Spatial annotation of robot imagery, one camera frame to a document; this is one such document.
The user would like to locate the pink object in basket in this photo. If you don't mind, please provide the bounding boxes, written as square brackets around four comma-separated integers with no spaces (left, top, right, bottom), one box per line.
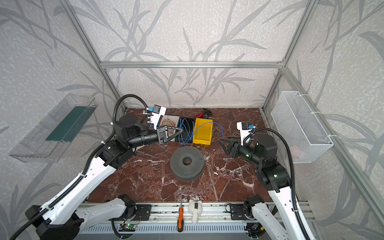
[290,145,306,159]

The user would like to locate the white wire mesh basket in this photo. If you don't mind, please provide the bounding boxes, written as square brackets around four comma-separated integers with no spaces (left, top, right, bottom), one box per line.
[271,91,334,164]

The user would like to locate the blue cable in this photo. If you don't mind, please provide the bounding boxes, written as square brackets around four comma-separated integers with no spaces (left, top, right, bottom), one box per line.
[178,117,225,145]

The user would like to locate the white plastic part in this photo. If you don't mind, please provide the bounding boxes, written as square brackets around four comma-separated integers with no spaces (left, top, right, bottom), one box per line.
[188,199,203,224]

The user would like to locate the orange handled screwdriver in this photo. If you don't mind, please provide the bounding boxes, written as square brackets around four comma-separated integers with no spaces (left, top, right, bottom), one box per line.
[177,202,184,233]

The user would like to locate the yellow plastic bin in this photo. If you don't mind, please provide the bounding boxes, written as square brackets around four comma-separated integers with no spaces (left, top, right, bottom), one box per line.
[193,118,213,146]

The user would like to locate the green circuit board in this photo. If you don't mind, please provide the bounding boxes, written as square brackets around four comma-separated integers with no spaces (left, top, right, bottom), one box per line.
[118,223,138,233]

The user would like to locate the grey perforated cable spool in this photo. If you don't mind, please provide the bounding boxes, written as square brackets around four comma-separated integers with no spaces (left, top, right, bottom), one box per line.
[170,146,205,182]

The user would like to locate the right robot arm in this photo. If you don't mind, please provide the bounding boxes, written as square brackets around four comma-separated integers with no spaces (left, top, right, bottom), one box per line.
[219,128,316,240]

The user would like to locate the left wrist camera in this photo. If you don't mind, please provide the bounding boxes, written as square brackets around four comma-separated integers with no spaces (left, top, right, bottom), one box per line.
[145,105,167,130]

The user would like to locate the white plastic bin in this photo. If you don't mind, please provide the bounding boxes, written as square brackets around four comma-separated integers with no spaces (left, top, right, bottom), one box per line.
[160,115,180,127]

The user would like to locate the black plastic bin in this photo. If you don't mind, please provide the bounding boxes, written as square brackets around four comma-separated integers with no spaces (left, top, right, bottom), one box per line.
[176,118,196,146]

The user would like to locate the clear plastic wall tray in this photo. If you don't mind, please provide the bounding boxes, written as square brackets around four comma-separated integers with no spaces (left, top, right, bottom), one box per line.
[9,94,98,163]

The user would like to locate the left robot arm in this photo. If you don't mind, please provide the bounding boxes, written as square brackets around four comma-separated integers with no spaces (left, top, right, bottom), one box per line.
[10,94,184,240]

